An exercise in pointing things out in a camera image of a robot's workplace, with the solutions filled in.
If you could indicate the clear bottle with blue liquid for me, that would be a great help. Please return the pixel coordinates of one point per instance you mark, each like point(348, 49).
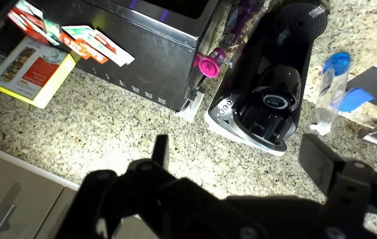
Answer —
point(332, 88)

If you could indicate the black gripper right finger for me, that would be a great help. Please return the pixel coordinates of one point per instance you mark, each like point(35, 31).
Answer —
point(348, 199)

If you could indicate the clear bag of snacks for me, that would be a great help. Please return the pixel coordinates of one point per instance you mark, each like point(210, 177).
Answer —
point(237, 27)

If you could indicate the blue cloth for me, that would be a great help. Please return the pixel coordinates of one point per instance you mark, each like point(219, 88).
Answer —
point(355, 98)

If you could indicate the black stainless microwave oven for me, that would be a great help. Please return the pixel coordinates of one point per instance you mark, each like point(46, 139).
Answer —
point(153, 53)

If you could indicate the orange packet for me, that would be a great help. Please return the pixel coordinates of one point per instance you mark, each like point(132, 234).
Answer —
point(83, 49)

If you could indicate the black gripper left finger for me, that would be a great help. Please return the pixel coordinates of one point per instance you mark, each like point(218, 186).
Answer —
point(93, 199)

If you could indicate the pink reusable coffee pod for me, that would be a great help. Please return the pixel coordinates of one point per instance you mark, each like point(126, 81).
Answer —
point(209, 66)

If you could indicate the black coffee maker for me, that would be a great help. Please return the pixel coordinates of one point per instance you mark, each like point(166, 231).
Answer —
point(273, 88)

